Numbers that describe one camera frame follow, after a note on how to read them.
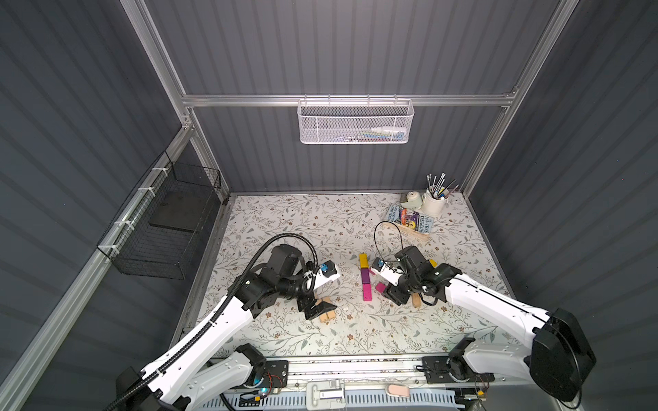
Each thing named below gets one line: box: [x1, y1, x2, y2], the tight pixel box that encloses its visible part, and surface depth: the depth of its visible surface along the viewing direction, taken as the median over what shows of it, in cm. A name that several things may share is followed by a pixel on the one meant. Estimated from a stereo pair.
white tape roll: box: [400, 190, 423, 211], surface depth 111 cm
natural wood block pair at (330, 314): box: [318, 309, 336, 324], surface depth 84 cm
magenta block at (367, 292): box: [362, 283, 373, 302], surface depth 91 cm
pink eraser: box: [387, 383, 410, 398], surface depth 71 cm
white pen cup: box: [421, 188, 449, 218], surface depth 110 cm
